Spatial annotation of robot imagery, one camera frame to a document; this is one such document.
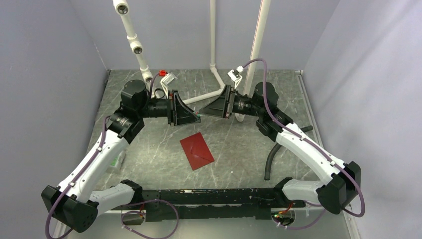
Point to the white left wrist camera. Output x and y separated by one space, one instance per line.
165 81

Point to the aluminium extrusion frame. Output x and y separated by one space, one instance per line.
60 229

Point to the red paper envelope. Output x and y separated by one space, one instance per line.
197 151

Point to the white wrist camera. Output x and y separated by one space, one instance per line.
235 75
165 81

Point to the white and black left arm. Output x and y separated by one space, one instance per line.
74 201

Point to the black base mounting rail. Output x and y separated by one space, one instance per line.
257 203

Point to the green white small box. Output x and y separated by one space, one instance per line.
116 164

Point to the white PVC pipe frame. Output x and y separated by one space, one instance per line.
121 7

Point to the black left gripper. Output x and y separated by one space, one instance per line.
182 115

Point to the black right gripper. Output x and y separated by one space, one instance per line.
222 106

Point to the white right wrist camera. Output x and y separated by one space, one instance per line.
235 75

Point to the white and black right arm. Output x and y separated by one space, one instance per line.
338 182

